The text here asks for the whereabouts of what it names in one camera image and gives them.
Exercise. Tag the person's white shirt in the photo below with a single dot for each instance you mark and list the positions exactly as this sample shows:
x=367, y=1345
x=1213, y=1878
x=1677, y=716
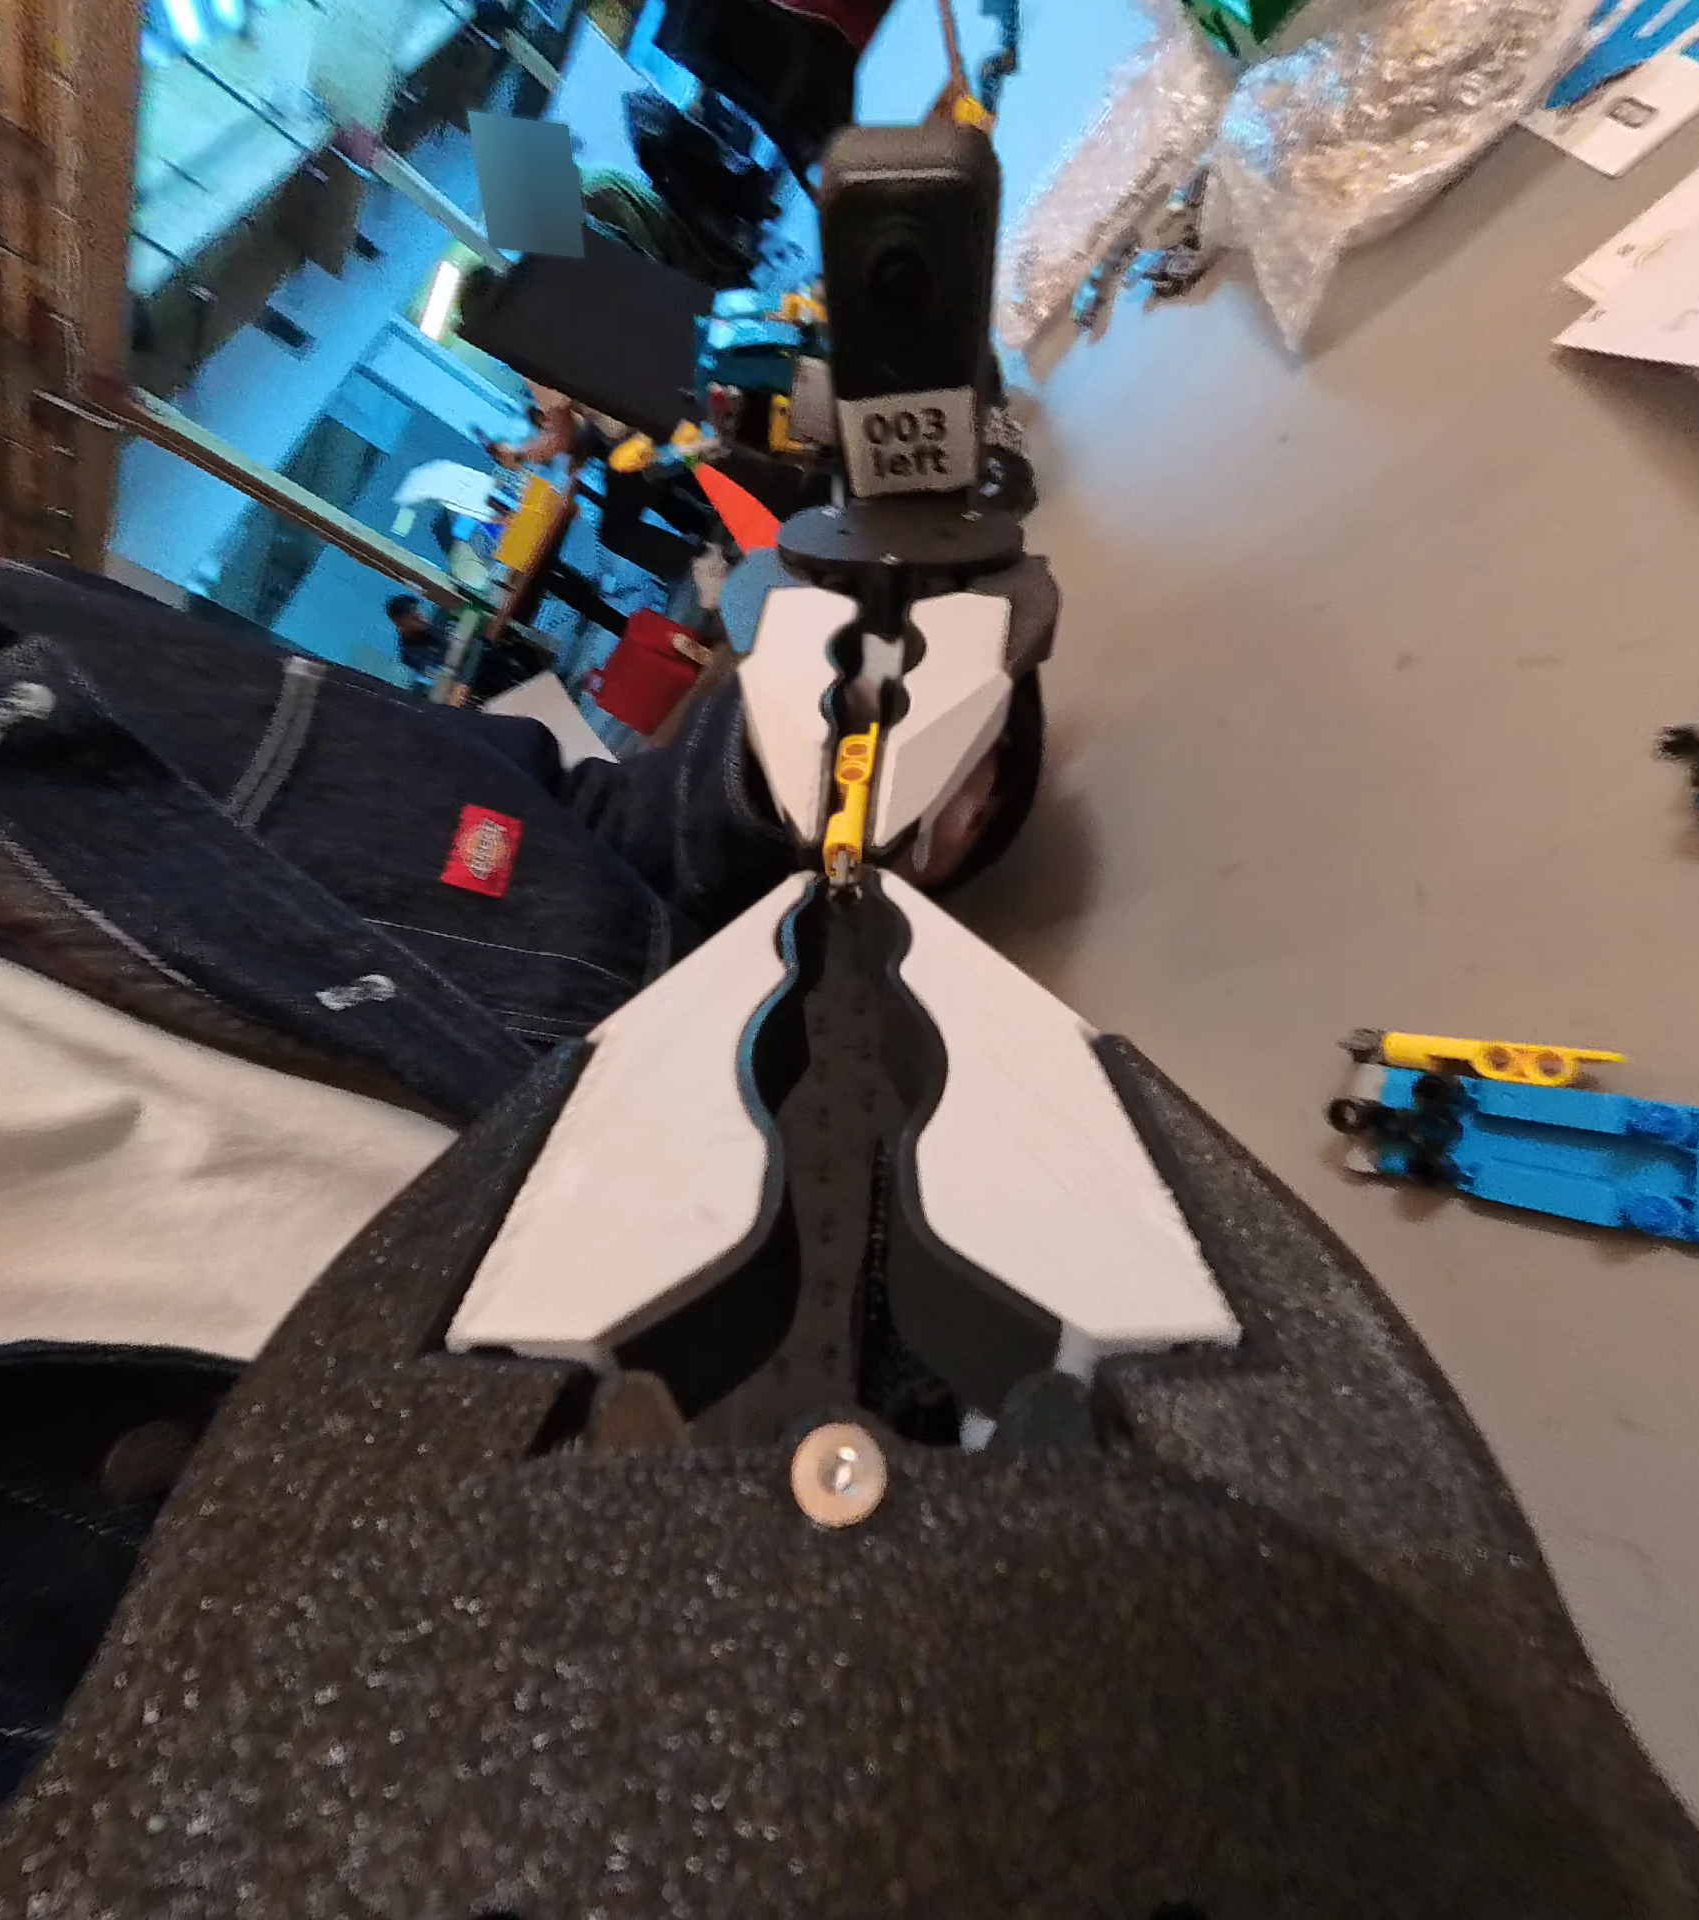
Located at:
x=114, y=1154

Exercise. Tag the blue robot sticker sheet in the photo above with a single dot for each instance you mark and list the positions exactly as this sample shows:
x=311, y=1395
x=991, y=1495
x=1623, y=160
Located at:
x=1659, y=61

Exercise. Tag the blue-yellow brick assembly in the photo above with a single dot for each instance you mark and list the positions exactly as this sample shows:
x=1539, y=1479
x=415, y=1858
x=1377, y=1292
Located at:
x=1583, y=1170

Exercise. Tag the red cloth bag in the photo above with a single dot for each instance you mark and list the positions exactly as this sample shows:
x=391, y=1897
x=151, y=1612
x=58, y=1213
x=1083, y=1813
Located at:
x=653, y=674

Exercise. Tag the grey desk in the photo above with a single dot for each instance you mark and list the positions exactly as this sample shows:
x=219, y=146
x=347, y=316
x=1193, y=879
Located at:
x=1313, y=751

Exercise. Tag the yellow plastic bin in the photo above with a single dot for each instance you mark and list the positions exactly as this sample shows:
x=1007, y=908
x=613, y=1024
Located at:
x=533, y=523

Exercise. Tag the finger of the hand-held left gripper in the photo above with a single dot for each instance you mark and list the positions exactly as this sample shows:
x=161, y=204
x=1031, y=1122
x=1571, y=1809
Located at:
x=789, y=704
x=953, y=704

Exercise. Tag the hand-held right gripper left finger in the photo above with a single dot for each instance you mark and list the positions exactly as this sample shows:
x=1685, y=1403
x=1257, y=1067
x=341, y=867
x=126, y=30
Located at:
x=609, y=1170

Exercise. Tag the person's left hand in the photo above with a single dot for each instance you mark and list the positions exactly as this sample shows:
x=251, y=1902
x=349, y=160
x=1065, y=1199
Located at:
x=965, y=824

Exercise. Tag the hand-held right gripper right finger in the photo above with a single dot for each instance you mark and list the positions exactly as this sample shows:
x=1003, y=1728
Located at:
x=1059, y=1170

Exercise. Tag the yellow building piece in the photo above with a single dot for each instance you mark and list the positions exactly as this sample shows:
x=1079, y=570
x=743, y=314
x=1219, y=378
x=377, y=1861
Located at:
x=849, y=794
x=1493, y=1058

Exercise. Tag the clear plastic bag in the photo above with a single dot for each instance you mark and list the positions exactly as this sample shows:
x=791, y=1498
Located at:
x=1313, y=134

